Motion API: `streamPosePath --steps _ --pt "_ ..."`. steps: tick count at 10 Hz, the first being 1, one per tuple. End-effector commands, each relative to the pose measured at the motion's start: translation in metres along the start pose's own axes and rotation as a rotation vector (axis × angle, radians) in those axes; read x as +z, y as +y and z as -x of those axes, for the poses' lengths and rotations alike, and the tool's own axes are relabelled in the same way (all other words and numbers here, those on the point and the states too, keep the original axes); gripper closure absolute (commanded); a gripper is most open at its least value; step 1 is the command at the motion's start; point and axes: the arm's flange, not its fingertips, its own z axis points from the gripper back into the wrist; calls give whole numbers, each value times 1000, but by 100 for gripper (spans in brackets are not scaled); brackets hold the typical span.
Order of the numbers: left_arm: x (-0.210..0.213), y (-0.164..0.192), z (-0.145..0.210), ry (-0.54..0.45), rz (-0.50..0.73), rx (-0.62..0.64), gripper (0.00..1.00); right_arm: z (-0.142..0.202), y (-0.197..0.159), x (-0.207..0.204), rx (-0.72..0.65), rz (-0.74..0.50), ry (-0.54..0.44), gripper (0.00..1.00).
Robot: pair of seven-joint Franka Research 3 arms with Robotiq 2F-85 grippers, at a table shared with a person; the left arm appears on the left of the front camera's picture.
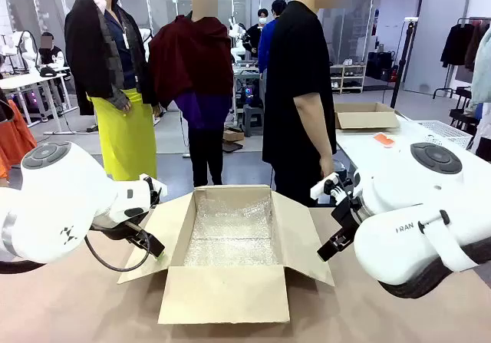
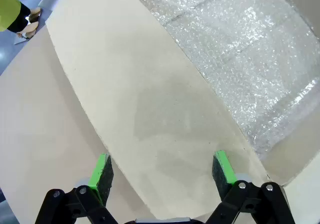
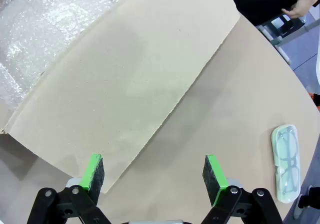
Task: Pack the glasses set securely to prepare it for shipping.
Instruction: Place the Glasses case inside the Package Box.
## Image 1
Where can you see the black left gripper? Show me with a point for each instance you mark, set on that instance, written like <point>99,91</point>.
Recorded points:
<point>115,229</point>

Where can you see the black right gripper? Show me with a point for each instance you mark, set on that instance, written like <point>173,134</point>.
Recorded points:
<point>347,212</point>

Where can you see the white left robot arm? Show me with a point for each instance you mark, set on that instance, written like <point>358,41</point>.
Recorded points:
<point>57,205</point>

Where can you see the person right forearm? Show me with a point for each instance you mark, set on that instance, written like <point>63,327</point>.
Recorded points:
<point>312,128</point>

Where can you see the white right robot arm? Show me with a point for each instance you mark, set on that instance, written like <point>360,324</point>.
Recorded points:
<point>414,212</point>

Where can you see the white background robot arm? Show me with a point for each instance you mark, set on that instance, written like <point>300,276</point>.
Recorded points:
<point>238,40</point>

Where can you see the person right hand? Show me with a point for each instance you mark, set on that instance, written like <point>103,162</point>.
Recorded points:
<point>327,168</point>

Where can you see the clear bubble wrap sheet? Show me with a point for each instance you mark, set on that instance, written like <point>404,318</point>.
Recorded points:
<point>232,235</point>

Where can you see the large open cardboard box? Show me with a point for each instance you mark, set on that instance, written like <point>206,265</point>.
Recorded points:
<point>226,297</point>

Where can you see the white side table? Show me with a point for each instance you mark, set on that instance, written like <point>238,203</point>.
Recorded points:
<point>376,155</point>

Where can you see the orange flat item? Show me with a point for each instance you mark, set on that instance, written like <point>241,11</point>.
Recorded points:
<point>384,139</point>

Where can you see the mannequin black jacket yellow skirt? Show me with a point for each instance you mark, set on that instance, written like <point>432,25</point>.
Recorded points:
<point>115,136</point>

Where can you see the small open cardboard box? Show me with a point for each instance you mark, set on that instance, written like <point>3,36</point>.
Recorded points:
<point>364,118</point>

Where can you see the small cardboard box on floor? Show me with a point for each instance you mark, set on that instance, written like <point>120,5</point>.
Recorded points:
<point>233,136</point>

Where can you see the grey plastic stool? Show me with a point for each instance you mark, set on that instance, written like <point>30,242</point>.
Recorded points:
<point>253,120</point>

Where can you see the person in black t-shirt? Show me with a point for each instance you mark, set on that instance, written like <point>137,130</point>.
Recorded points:
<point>291,90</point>

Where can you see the white shoe shelf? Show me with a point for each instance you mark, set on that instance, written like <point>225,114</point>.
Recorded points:
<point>347,78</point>

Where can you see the orange cloth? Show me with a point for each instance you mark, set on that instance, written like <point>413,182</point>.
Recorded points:
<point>15,139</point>

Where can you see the black bags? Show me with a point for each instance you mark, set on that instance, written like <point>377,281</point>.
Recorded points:
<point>379,66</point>

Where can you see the mannequin maroon cape purple top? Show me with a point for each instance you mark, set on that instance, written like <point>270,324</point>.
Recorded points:
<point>199,70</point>

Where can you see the black chair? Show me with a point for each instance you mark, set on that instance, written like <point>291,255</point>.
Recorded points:
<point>458,105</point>

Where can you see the black tripod stand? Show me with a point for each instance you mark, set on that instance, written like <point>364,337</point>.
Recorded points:
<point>403,63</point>

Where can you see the black cap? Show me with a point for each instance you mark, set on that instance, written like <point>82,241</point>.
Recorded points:
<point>48,71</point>

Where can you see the white desk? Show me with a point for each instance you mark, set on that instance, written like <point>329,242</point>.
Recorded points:
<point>34,80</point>

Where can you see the person in blue jacket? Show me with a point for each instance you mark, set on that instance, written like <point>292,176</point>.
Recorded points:
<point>265,47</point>

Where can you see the seated person in dark jacket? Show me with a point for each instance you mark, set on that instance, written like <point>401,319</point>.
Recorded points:
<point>50,53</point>

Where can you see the person with face mask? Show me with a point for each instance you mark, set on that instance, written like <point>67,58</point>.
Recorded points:
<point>255,36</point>

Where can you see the light blue garment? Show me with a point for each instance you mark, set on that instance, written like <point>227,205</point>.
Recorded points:
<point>482,70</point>

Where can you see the clothes rack with dark garments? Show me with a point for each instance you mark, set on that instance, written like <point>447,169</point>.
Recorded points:
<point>458,45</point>

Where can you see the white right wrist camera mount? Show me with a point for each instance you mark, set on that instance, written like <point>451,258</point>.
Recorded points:
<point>321,187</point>

